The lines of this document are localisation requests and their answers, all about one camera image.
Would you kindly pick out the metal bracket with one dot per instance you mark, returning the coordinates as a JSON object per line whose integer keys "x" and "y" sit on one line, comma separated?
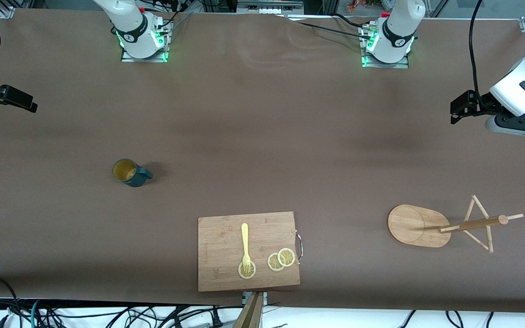
{"x": 265, "y": 298}

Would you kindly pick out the wooden post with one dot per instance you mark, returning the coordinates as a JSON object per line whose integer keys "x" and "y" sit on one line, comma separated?
{"x": 249, "y": 316}

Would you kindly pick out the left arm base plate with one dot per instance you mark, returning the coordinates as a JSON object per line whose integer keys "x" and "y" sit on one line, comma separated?
{"x": 385, "y": 65}

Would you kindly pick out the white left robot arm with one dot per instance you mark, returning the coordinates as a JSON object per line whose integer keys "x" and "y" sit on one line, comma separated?
{"x": 399, "y": 27}

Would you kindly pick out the bamboo cutting board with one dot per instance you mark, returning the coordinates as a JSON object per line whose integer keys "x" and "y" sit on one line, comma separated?
{"x": 217, "y": 246}

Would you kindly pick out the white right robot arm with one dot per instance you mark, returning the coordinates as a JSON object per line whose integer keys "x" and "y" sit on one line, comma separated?
{"x": 130, "y": 27}

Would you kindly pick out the yellow plastic fork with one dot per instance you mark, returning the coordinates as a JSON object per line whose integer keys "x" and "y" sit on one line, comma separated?
{"x": 244, "y": 237}

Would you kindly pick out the teal cup yellow inside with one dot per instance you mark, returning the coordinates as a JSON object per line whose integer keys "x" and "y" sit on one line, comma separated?
{"x": 137, "y": 179}

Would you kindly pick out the brown table cover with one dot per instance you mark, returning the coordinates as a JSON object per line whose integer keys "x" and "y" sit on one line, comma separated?
{"x": 244, "y": 136}

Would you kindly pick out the wooden cup rack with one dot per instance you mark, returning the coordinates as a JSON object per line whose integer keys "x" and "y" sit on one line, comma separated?
{"x": 413, "y": 225}

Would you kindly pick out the lemon slice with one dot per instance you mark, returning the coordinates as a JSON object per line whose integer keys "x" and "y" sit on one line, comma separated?
{"x": 253, "y": 271}
{"x": 272, "y": 263}
{"x": 286, "y": 257}

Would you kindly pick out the grey power strip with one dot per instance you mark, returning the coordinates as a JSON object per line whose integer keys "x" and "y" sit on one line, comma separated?
{"x": 269, "y": 5}

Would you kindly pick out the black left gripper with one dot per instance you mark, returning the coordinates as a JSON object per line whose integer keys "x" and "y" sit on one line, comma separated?
{"x": 482, "y": 102}

